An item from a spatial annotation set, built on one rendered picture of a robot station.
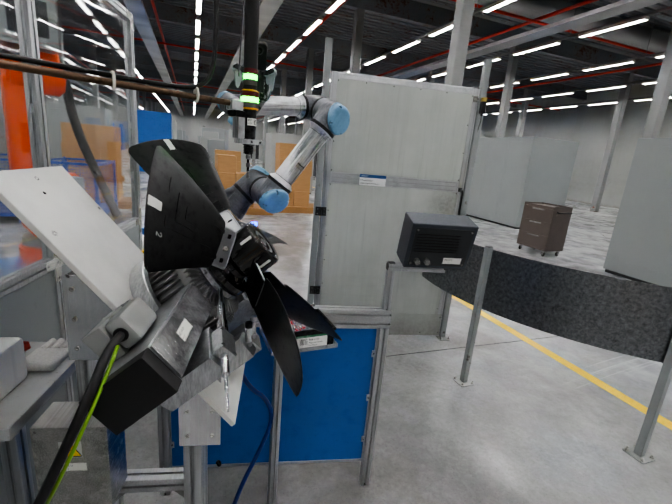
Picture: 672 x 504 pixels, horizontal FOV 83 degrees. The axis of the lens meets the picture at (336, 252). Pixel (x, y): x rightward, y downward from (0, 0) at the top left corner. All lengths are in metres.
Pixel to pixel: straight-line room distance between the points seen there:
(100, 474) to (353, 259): 2.28
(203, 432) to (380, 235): 2.20
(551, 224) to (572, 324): 5.09
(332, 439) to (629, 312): 1.65
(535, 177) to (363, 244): 8.14
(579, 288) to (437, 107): 1.55
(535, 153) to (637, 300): 8.34
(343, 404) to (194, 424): 0.82
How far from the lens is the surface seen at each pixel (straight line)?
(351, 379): 1.68
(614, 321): 2.52
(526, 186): 10.57
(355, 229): 2.92
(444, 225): 1.46
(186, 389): 0.78
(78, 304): 1.00
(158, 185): 0.71
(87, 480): 1.13
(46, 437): 1.08
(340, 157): 2.84
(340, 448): 1.89
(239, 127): 0.99
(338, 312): 1.51
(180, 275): 0.92
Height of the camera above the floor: 1.45
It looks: 14 degrees down
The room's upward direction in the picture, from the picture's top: 5 degrees clockwise
